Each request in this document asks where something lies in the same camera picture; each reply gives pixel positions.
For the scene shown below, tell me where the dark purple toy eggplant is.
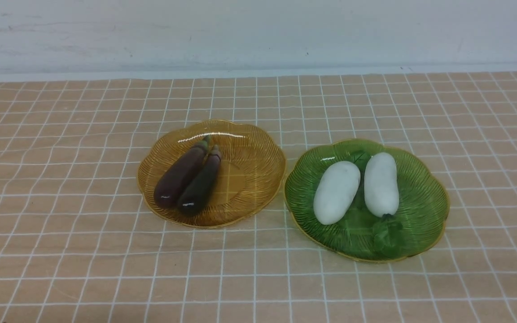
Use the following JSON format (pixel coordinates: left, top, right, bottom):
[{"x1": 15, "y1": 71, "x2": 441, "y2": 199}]
[{"x1": 178, "y1": 144, "x2": 222, "y2": 217}]

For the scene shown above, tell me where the white toy radish with leaves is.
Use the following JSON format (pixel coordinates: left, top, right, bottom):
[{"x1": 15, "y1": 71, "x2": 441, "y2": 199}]
[{"x1": 364, "y1": 153, "x2": 405, "y2": 259}]

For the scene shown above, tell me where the amber ribbed plastic plate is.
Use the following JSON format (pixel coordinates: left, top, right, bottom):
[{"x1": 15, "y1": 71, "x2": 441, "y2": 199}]
[{"x1": 136, "y1": 119, "x2": 286, "y2": 228}]

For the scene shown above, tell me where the green ribbed plastic plate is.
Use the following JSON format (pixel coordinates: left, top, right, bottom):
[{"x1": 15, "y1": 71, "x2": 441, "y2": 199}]
[{"x1": 285, "y1": 138, "x2": 450, "y2": 262}]

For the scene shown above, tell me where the checkered beige tablecloth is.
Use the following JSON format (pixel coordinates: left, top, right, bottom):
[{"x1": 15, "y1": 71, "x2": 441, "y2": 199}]
[{"x1": 0, "y1": 72, "x2": 517, "y2": 323}]

